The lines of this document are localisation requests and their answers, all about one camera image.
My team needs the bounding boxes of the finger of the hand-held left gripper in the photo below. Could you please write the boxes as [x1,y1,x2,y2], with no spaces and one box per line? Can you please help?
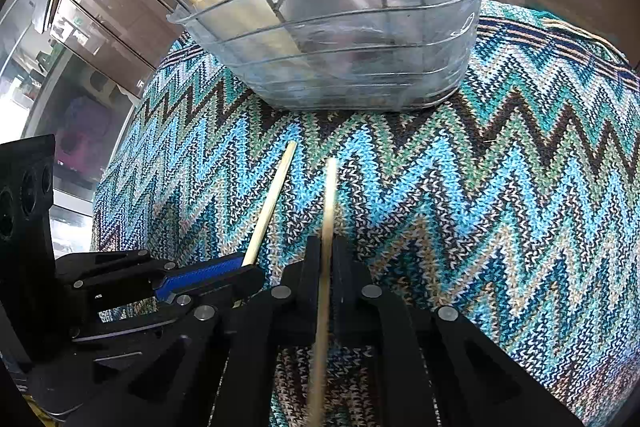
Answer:
[70,303,201,350]
[55,249,265,309]

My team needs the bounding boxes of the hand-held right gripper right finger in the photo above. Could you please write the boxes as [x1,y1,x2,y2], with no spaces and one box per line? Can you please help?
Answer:
[331,236,586,427]

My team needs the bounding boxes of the clear plastic wire utensil holder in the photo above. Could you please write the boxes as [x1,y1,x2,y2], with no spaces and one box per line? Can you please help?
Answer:
[117,0,486,112]

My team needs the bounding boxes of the zigzag knitted mat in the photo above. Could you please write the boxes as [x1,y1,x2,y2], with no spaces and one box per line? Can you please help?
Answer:
[90,0,640,427]

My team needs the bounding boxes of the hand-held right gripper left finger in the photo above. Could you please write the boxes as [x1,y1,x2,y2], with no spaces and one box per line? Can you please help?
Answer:
[70,234,326,427]

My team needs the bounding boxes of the brown drawer cabinet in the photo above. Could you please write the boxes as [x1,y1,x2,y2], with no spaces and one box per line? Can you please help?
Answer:
[49,0,177,88]

